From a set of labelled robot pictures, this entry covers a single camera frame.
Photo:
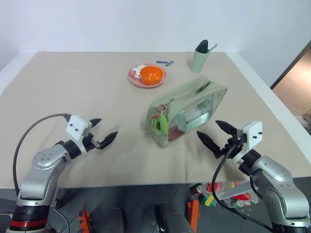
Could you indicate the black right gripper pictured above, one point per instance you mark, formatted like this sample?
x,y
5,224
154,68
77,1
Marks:
x,y
234,143

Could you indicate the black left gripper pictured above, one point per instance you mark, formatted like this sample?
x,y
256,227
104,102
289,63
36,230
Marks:
x,y
89,143

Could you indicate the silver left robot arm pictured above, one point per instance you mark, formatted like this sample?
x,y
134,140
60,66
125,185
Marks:
x,y
41,170

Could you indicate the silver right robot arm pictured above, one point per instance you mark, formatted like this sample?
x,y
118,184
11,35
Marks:
x,y
277,182

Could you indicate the green transparent pouch bag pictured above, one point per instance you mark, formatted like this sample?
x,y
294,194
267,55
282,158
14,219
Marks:
x,y
189,109

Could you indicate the grey metal bar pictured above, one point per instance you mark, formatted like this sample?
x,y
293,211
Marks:
x,y
236,190

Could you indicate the pink plate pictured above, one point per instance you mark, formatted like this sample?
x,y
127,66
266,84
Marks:
x,y
134,81

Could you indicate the clear bag of colourful toys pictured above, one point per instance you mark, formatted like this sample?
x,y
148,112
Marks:
x,y
233,197

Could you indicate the small white toy pieces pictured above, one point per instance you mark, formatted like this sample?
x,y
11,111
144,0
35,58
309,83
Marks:
x,y
136,71

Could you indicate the orange bowl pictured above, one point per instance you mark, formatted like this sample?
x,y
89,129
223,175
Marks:
x,y
151,75

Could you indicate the pale green cup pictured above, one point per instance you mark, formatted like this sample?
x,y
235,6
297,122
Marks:
x,y
198,61

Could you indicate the orange clamp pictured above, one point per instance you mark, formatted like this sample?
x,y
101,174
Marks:
x,y
194,213
83,221

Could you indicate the grey-green spoon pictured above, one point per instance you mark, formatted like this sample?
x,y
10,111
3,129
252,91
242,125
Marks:
x,y
213,47

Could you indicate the small blue clip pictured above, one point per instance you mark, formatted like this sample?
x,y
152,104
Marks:
x,y
161,62

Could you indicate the black tool in cup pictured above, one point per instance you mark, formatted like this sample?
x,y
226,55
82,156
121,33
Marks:
x,y
202,46

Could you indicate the dark rounded shape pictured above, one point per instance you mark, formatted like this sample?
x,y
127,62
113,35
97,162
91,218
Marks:
x,y
173,218

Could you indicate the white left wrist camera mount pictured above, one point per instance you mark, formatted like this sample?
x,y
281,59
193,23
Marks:
x,y
76,126

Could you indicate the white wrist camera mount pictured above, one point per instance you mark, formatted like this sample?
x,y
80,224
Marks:
x,y
252,134
76,126

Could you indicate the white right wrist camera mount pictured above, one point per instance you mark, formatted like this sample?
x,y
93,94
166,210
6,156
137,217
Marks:
x,y
252,134

